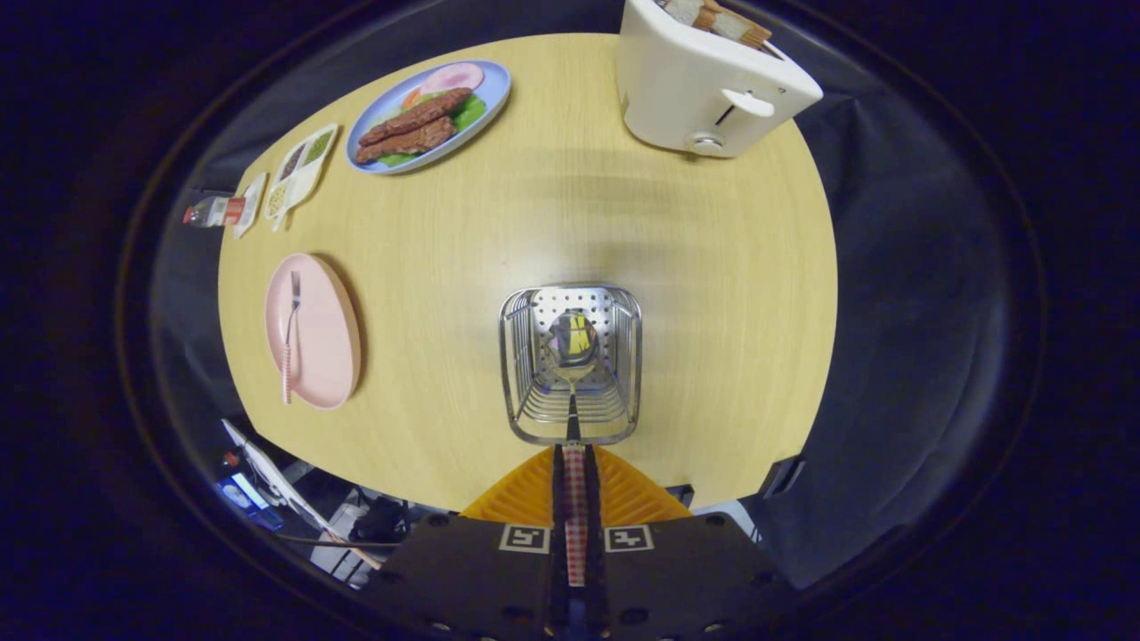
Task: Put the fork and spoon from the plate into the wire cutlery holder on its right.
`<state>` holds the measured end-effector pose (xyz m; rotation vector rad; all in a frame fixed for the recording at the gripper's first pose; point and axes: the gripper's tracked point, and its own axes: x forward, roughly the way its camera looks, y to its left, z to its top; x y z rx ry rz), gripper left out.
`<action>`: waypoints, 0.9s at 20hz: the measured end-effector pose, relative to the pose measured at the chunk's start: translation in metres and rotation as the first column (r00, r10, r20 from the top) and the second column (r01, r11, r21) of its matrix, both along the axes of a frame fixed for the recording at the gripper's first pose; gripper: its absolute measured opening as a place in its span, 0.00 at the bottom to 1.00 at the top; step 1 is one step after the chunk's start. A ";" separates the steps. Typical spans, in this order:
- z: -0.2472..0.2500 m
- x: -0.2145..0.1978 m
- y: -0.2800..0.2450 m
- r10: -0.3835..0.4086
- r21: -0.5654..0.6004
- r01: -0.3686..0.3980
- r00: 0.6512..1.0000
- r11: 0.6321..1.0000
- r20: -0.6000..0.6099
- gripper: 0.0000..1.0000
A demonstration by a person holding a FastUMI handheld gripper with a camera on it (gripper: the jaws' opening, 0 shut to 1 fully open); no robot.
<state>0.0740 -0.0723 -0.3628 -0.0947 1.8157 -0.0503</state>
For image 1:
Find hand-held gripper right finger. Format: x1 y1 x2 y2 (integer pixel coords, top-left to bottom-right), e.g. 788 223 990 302
586 445 794 641

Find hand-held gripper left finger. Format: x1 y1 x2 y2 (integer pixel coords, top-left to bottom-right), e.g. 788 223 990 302
361 445 571 641

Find spoon with red checked handle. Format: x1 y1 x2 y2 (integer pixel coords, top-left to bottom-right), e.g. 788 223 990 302
545 309 599 588

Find fork with red checked handle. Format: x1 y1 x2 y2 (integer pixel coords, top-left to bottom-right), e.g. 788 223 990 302
281 271 303 406

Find white flat panel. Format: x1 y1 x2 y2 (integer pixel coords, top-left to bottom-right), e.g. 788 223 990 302
221 418 384 571

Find blue box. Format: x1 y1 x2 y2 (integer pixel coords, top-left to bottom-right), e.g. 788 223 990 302
216 475 284 532

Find pink round plate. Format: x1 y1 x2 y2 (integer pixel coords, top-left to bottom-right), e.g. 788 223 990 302
265 253 362 411

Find brown meat strip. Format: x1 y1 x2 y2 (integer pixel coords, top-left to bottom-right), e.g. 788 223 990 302
355 117 456 165
358 87 474 148

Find white divided seasoning tray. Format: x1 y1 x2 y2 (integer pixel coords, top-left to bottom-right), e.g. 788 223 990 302
265 123 340 232

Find green lettuce leaf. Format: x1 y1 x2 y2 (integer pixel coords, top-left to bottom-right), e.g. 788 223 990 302
374 93 488 168

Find small white dish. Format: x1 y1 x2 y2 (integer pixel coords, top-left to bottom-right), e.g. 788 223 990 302
233 173 268 239

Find blue oval plate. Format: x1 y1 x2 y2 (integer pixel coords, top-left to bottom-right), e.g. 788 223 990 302
345 60 513 175

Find white toaster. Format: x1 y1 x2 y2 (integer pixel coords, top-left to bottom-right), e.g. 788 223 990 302
616 0 824 159

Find clear bottle with red cap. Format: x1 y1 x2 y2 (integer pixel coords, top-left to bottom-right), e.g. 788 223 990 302
183 197 247 229

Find pink ham slice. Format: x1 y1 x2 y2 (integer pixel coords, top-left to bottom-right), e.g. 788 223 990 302
417 62 485 96

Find metal wire basket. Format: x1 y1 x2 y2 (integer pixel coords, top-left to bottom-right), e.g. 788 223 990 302
498 284 644 447

